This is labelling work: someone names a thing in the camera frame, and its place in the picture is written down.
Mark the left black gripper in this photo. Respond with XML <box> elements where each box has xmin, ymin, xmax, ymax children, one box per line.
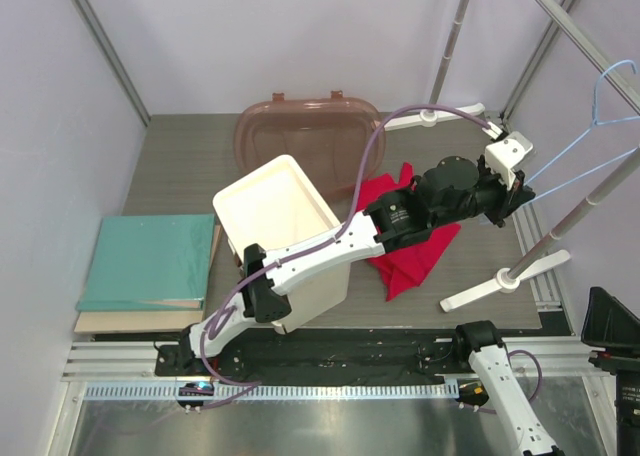
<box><xmin>431</xmin><ymin>155</ymin><xmax>537</xmax><ymax>231</ymax></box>

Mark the red t shirt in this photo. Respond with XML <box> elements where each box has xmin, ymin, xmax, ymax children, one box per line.
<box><xmin>356</xmin><ymin>162</ymin><xmax>461</xmax><ymax>302</ymax></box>

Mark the light blue wire hanger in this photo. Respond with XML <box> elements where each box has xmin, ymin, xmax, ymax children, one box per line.
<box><xmin>526</xmin><ymin>59</ymin><xmax>639</xmax><ymax>205</ymax></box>

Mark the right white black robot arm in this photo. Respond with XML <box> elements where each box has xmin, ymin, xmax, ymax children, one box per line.
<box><xmin>451</xmin><ymin>287</ymin><xmax>639</xmax><ymax>455</ymax></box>

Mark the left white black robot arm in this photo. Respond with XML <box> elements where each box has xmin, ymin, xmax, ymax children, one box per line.
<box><xmin>177</xmin><ymin>156</ymin><xmax>535</xmax><ymax>375</ymax></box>

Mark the metal clothes rack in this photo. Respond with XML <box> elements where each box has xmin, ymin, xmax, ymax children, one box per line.
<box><xmin>385</xmin><ymin>0</ymin><xmax>639</xmax><ymax>313</ymax></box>

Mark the brown translucent plastic lid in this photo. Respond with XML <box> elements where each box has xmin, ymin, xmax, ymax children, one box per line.
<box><xmin>234</xmin><ymin>91</ymin><xmax>382</xmax><ymax>200</ymax></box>

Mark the white plastic storage box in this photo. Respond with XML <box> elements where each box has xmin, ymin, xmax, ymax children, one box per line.
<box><xmin>212</xmin><ymin>155</ymin><xmax>350</xmax><ymax>334</ymax></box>

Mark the beige board under book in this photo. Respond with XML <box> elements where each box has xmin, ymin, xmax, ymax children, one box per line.
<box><xmin>73</xmin><ymin>224</ymin><xmax>224</xmax><ymax>335</ymax></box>

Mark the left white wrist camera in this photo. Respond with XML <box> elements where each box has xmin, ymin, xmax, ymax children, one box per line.
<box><xmin>484</xmin><ymin>122</ymin><xmax>534</xmax><ymax>190</ymax></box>

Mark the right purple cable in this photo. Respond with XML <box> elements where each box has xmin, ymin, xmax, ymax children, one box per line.
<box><xmin>474</xmin><ymin>348</ymin><xmax>546</xmax><ymax>417</ymax></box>

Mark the white slotted cable duct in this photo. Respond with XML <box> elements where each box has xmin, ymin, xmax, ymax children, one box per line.
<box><xmin>84</xmin><ymin>379</ymin><xmax>459</xmax><ymax>403</ymax></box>

